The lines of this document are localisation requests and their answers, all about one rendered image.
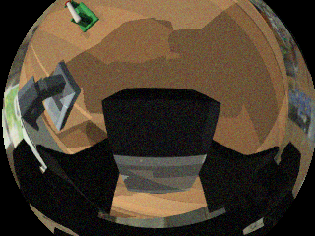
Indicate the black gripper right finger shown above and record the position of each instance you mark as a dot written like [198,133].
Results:
[226,171]

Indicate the grey pin with red head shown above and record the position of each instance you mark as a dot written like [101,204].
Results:
[73,12]

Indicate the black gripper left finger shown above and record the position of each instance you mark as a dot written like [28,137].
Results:
[92,171]

